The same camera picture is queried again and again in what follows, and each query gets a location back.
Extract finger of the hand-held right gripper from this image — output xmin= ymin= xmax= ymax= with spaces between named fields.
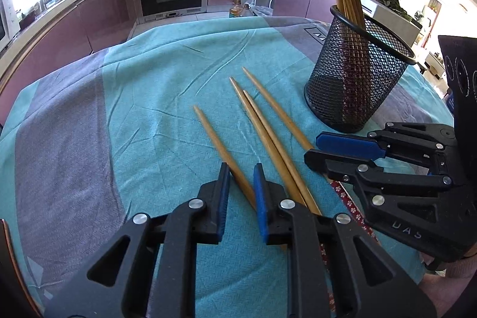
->
xmin=316 ymin=122 xmax=457 ymax=177
xmin=303 ymin=149 xmax=468 ymax=263

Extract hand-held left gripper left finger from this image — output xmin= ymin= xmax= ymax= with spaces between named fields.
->
xmin=44 ymin=162 xmax=232 ymax=318

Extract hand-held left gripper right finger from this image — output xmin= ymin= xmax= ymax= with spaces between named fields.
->
xmin=253 ymin=163 xmax=437 ymax=318

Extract floral-tipped wooden chopstick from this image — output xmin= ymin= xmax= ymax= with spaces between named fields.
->
xmin=242 ymin=66 xmax=379 ymax=242
xmin=193 ymin=106 xmax=258 ymax=210
xmin=229 ymin=77 xmax=310 ymax=209
xmin=243 ymin=90 xmax=338 ymax=313

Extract black mesh utensil holder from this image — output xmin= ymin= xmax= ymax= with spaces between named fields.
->
xmin=303 ymin=5 xmax=417 ymax=134

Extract person's clothing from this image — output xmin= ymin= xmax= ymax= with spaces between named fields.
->
xmin=419 ymin=243 xmax=477 ymax=318

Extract teal and grey tablecloth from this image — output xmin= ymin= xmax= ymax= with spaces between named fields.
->
xmin=0 ymin=15 xmax=455 ymax=318

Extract purple base cabinets with sink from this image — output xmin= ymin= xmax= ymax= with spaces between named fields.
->
xmin=0 ymin=0 xmax=144 ymax=125

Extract white microwave oven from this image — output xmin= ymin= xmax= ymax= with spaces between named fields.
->
xmin=0 ymin=0 xmax=21 ymax=50

